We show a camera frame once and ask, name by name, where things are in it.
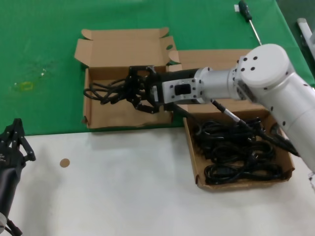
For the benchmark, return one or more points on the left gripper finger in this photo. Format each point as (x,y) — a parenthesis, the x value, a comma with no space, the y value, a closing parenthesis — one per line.
(24,145)
(9,135)

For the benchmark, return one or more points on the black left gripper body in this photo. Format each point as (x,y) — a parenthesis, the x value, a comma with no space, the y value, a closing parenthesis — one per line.
(9,158)

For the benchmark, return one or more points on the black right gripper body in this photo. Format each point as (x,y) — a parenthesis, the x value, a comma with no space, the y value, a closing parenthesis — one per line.
(153,86)

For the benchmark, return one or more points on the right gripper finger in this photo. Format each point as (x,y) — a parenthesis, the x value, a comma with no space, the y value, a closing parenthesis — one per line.
(145,107)
(141,67)

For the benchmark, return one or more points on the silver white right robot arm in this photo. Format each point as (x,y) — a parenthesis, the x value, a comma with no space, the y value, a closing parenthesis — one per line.
(265,66)

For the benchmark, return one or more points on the cardboard box with torn rim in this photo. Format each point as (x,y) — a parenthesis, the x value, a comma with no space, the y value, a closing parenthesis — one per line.
(123,49)

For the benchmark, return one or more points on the cardboard box with open lid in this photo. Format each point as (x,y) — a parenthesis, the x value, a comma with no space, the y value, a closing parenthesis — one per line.
(209,57)

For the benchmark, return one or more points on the round cardboard disc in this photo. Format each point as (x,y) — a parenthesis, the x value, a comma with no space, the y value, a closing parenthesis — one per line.
(64,162)

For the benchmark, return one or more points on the green tablecloth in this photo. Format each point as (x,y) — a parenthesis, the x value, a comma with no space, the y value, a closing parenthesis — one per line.
(37,37)

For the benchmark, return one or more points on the small white paper tag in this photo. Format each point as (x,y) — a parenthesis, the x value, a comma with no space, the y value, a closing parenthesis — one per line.
(236,8)

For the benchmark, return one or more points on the grey metal post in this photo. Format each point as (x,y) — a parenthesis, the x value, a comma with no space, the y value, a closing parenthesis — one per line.
(303,27)

